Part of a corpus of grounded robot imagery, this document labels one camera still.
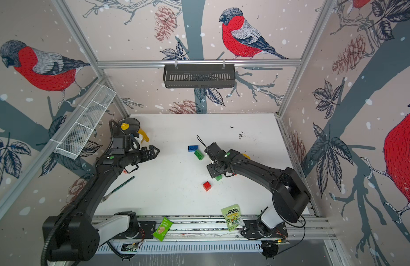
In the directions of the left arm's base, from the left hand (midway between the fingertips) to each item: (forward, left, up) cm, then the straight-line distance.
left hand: (154, 148), depth 83 cm
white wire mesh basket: (-1, +39, +4) cm, 39 cm away
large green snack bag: (-27, -39, -16) cm, 50 cm away
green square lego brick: (-8, -33, -17) cm, 38 cm away
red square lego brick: (-14, -27, -13) cm, 33 cm away
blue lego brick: (+10, -18, -15) cm, 25 cm away
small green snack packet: (-34, -7, -15) cm, 38 cm away
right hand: (-5, -31, -10) cm, 33 cm away
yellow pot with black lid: (+19, +21, -4) cm, 28 cm away
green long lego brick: (+5, -22, -15) cm, 27 cm away
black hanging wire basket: (+48, -22, +11) cm, 54 cm away
